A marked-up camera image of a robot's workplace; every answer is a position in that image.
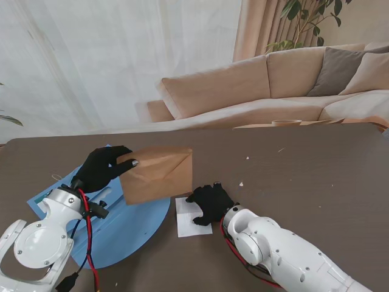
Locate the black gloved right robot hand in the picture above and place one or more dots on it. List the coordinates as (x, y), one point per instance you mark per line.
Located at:
(215, 203)

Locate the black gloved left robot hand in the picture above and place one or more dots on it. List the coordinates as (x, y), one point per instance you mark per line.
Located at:
(94, 173)

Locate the white lined letter paper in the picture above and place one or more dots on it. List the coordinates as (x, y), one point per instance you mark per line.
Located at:
(185, 226)

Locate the brown kraft paper envelope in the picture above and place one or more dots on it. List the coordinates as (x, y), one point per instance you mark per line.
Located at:
(158, 176)

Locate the blue plastic file folder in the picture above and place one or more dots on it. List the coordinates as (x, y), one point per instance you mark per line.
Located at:
(127, 228)

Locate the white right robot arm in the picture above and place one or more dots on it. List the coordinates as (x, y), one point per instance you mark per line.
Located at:
(273, 243)

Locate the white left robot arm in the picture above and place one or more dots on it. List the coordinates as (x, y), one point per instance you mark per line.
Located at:
(39, 240)

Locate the dark green plant leaf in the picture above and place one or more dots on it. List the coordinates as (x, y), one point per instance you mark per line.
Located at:
(12, 119)

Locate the beige fabric sofa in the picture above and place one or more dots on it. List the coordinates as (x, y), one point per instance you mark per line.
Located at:
(212, 91)

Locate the white sheer curtain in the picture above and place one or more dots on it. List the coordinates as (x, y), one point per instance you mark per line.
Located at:
(91, 61)

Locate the light wooden side table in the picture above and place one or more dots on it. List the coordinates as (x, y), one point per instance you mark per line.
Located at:
(316, 122)

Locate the grey-brown sofa cushion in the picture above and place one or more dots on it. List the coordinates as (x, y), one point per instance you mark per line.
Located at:
(337, 70)

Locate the beige pleated curtain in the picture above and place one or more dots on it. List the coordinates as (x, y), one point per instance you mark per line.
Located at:
(258, 27)

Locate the beige sofa cushion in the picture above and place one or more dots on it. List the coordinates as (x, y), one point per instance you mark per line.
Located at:
(370, 73)

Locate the green leafy houseplant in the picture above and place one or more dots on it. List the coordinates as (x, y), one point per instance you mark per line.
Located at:
(293, 7)

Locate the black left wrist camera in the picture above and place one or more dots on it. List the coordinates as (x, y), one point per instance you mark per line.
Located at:
(98, 210)

